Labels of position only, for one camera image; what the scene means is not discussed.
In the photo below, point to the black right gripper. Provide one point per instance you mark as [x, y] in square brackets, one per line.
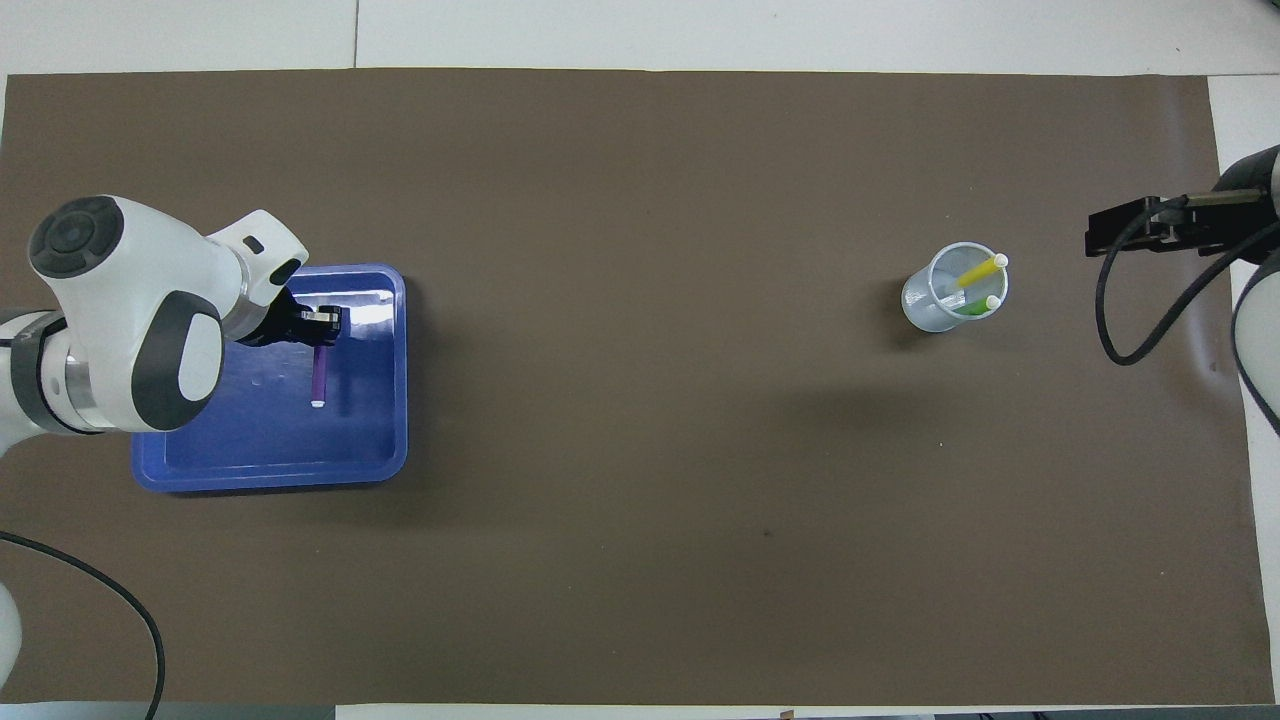
[1225, 220]

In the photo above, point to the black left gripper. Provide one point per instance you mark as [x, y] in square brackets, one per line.
[270, 325]

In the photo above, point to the purple marker pen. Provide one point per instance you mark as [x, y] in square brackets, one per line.
[320, 375]

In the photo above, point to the yellow marker pen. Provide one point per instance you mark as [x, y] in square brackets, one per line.
[978, 272]

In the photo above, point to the green marker pen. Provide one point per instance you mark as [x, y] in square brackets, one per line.
[975, 306]

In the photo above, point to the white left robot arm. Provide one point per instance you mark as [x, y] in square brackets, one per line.
[110, 290]

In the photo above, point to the blue plastic tray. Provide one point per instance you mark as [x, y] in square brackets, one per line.
[300, 450]

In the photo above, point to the translucent plastic pen cup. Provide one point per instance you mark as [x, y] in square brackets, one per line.
[925, 310]

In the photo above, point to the brown table mat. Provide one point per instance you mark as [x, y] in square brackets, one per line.
[640, 400]

